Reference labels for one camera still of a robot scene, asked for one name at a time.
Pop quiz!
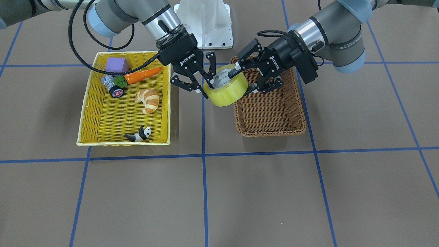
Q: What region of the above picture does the orange toy carrot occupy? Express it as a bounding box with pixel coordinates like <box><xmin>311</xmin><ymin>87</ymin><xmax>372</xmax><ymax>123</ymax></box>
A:
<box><xmin>113</xmin><ymin>67</ymin><xmax>162</xmax><ymax>88</ymax></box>

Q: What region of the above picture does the yellow clear tape roll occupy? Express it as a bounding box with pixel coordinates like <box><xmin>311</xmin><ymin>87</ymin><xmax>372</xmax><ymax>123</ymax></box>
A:
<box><xmin>203</xmin><ymin>64</ymin><xmax>248</xmax><ymax>107</ymax></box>

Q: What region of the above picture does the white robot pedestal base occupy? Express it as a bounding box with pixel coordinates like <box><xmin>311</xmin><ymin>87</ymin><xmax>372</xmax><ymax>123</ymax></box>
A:
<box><xmin>174</xmin><ymin>0</ymin><xmax>234</xmax><ymax>49</ymax></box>

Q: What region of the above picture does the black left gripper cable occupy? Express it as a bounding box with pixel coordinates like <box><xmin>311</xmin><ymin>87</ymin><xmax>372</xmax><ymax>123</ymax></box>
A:
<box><xmin>257</xmin><ymin>30</ymin><xmax>324</xmax><ymax>66</ymax></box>

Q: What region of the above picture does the brown wicker basket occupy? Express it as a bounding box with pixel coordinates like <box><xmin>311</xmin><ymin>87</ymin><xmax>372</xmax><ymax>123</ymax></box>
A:
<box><xmin>233</xmin><ymin>68</ymin><xmax>307</xmax><ymax>137</ymax></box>

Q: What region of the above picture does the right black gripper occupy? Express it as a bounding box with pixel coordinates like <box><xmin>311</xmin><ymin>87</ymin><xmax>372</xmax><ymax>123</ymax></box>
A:
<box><xmin>156</xmin><ymin>27</ymin><xmax>216</xmax><ymax>99</ymax></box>

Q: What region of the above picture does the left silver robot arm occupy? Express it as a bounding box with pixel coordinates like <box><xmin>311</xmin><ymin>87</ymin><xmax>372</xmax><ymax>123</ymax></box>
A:
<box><xmin>228</xmin><ymin>0</ymin><xmax>438</xmax><ymax>94</ymax></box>

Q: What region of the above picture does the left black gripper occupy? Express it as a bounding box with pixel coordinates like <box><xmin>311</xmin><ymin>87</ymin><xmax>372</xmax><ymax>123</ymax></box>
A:
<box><xmin>228</xmin><ymin>30</ymin><xmax>318</xmax><ymax>94</ymax></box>

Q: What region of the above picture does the yellow woven basket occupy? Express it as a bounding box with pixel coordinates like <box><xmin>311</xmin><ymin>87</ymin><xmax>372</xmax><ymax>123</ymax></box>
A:
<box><xmin>77</xmin><ymin>60</ymin><xmax>171</xmax><ymax>146</ymax></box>

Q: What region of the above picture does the toy croissant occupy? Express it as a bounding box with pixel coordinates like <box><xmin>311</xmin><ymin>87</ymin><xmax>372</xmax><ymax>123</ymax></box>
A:
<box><xmin>134</xmin><ymin>89</ymin><xmax>160</xmax><ymax>114</ymax></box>

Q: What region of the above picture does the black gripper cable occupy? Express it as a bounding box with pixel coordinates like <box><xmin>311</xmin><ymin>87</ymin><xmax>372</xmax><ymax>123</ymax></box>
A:
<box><xmin>68</xmin><ymin>0</ymin><xmax>162</xmax><ymax>76</ymax></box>
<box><xmin>257</xmin><ymin>30</ymin><xmax>324</xmax><ymax>66</ymax></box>

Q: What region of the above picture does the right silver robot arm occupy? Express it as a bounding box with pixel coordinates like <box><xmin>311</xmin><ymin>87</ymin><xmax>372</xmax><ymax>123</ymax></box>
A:
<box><xmin>0</xmin><ymin>0</ymin><xmax>215</xmax><ymax>98</ymax></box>

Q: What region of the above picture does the toy panda figure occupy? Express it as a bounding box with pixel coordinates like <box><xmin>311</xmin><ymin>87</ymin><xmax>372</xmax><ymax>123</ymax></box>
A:
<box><xmin>124</xmin><ymin>126</ymin><xmax>152</xmax><ymax>142</ymax></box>

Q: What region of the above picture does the small clear bottle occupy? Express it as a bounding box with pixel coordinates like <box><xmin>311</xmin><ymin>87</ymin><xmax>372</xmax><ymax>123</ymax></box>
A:
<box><xmin>100</xmin><ymin>75</ymin><xmax>125</xmax><ymax>98</ymax></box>

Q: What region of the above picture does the purple foam block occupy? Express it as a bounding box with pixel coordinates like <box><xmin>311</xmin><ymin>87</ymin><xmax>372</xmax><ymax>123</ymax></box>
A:
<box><xmin>105</xmin><ymin>57</ymin><xmax>129</xmax><ymax>72</ymax></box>

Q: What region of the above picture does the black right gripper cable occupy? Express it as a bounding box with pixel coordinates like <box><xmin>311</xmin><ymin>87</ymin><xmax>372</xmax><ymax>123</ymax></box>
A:
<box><xmin>68</xmin><ymin>0</ymin><xmax>162</xmax><ymax>76</ymax></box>

